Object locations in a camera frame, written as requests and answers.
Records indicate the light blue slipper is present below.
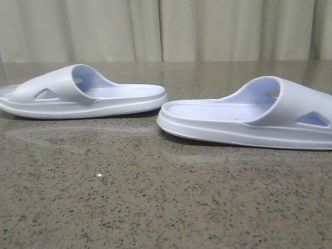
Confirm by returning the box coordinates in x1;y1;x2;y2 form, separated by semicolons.
157;76;331;150
1;64;168;119

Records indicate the beige pleated curtain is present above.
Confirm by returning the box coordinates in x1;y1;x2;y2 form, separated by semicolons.
1;1;331;62

